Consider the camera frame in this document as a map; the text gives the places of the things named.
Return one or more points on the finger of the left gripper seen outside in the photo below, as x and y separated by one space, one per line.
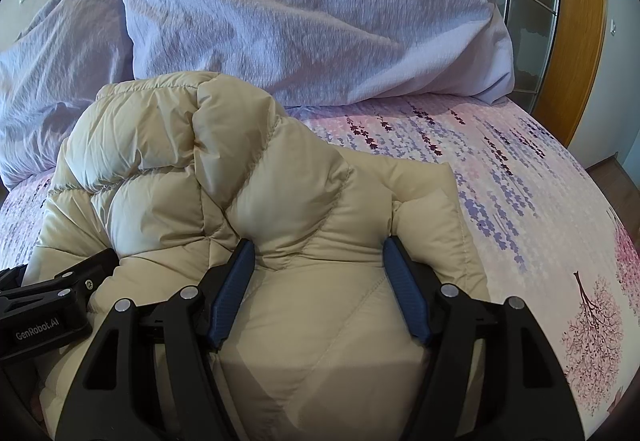
79 282

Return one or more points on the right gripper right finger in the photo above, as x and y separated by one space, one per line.
492 373

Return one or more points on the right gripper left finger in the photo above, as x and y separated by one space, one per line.
148 375

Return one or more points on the cream quilted down jacket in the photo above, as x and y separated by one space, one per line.
172 172

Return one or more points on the pink floral bed sheet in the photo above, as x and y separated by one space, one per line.
543 230

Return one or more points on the lavender duvet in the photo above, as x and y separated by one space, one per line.
51 74

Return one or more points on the lavender pillow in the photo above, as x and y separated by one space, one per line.
329 52

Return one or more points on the wooden framed glass door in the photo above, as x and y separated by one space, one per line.
557 50

